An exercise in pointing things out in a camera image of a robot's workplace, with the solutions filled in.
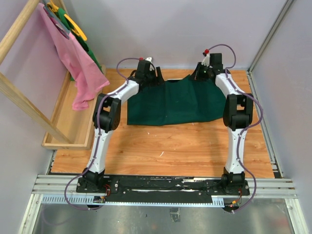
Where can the wooden clothes rack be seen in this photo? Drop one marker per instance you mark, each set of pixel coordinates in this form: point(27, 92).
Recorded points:
point(35, 68)

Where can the pink shirt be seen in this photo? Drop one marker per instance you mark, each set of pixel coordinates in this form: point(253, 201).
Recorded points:
point(88, 76)

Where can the yellow hanger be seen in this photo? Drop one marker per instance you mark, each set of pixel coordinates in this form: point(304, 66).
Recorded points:
point(58, 8)

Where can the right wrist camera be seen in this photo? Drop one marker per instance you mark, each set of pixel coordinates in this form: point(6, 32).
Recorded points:
point(214, 60)

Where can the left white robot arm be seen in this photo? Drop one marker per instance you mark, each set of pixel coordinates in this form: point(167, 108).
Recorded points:
point(107, 115)

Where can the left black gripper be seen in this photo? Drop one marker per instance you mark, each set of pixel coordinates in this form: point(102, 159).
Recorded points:
point(159, 79)

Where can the dark green surgical cloth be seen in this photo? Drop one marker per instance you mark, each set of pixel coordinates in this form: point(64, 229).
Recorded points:
point(176, 102)

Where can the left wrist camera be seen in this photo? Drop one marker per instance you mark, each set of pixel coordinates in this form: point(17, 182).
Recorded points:
point(150, 59)

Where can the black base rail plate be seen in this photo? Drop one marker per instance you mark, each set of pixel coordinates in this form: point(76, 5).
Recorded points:
point(158, 187)

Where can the grey hanger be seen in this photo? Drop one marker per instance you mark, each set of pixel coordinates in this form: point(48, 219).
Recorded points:
point(55, 20)

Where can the green garment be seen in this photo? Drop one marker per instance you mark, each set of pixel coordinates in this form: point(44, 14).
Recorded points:
point(91, 52)

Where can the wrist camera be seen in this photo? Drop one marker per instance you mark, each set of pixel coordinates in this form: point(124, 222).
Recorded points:
point(150, 59)
point(214, 60)

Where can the grey slotted cable duct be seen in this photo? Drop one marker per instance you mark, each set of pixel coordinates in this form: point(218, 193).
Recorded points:
point(190, 201)

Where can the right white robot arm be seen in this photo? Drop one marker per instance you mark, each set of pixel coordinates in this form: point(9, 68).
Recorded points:
point(237, 116)

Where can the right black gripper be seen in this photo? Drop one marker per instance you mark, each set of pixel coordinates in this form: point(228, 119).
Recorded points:
point(195, 75)

